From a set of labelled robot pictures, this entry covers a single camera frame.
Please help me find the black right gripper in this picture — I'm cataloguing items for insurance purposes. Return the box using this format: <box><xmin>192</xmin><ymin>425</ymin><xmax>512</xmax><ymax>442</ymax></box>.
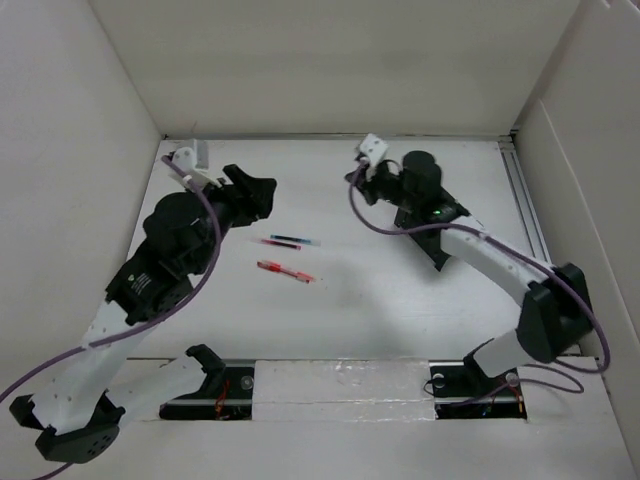
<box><xmin>347</xmin><ymin>159</ymin><xmax>420</xmax><ymax>213</ymax></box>

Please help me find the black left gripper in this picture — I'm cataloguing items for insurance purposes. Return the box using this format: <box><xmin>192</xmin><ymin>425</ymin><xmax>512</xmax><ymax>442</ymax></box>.
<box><xmin>186</xmin><ymin>165</ymin><xmax>275</xmax><ymax>275</ymax></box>

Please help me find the blue ink refill pen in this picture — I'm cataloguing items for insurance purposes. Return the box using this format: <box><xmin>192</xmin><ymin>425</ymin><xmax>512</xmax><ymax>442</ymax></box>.
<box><xmin>269</xmin><ymin>235</ymin><xmax>321</xmax><ymax>246</ymax></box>

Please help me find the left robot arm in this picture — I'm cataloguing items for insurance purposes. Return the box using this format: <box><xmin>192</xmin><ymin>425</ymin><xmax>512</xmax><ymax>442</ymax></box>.
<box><xmin>10</xmin><ymin>164</ymin><xmax>277</xmax><ymax>465</ymax></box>

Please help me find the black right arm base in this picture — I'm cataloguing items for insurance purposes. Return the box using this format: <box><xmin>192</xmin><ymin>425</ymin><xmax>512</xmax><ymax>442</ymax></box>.
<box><xmin>423</xmin><ymin>361</ymin><xmax>527</xmax><ymax>420</ymax></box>

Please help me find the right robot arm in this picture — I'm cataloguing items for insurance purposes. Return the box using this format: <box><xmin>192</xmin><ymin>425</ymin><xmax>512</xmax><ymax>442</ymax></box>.
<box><xmin>345</xmin><ymin>147</ymin><xmax>595</xmax><ymax>394</ymax></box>

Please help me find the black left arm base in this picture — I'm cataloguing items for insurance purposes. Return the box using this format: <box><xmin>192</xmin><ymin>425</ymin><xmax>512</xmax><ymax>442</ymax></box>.
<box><xmin>159</xmin><ymin>344</ymin><xmax>256</xmax><ymax>421</ymax></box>

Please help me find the black desk organizer box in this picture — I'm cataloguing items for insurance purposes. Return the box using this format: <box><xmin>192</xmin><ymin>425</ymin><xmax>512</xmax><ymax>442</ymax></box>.
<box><xmin>394</xmin><ymin>206</ymin><xmax>454</xmax><ymax>271</ymax></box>

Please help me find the pink ink refill pen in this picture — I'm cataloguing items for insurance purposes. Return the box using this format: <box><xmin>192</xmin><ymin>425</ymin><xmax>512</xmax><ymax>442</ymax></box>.
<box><xmin>252</xmin><ymin>239</ymin><xmax>302</xmax><ymax>250</ymax></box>

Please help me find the red gel pen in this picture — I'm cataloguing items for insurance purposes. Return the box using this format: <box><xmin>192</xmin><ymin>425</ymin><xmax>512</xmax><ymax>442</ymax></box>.
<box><xmin>256</xmin><ymin>260</ymin><xmax>315</xmax><ymax>284</ymax></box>

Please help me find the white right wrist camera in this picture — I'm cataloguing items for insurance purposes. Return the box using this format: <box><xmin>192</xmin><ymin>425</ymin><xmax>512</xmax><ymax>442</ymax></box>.
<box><xmin>356</xmin><ymin>133</ymin><xmax>389</xmax><ymax>180</ymax></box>

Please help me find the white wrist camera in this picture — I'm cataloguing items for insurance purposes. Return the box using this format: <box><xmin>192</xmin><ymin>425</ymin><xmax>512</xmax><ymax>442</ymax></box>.
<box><xmin>356</xmin><ymin>133</ymin><xmax>389</xmax><ymax>180</ymax></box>
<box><xmin>169</xmin><ymin>139</ymin><xmax>222</xmax><ymax>189</ymax></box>

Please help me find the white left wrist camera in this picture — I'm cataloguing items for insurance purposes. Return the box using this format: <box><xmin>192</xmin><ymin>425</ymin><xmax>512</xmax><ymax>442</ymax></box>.
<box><xmin>169</xmin><ymin>139</ymin><xmax>222</xmax><ymax>189</ymax></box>

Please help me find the aluminium side rail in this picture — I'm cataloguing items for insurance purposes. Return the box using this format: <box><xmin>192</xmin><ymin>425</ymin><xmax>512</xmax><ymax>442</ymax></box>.
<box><xmin>497</xmin><ymin>136</ymin><xmax>551</xmax><ymax>262</ymax></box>

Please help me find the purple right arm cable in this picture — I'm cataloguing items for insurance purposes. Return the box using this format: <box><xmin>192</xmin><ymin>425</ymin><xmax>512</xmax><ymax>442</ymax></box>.
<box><xmin>348</xmin><ymin>167</ymin><xmax>612</xmax><ymax>409</ymax></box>

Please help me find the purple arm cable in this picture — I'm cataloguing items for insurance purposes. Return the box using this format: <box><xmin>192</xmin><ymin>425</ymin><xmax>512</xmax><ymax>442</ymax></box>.
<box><xmin>348</xmin><ymin>167</ymin><xmax>612</xmax><ymax>409</ymax></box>
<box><xmin>0</xmin><ymin>155</ymin><xmax>224</xmax><ymax>480</ymax></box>

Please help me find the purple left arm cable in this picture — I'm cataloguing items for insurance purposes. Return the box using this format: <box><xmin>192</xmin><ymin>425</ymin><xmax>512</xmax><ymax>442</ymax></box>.
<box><xmin>0</xmin><ymin>155</ymin><xmax>224</xmax><ymax>480</ymax></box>

